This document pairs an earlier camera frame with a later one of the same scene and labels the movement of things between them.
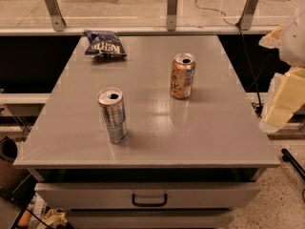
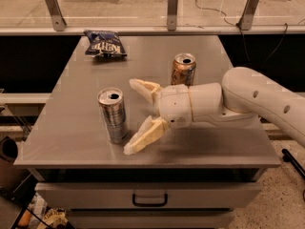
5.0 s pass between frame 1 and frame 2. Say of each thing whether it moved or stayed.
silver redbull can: stayed
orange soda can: stayed
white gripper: moved
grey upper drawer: stayed
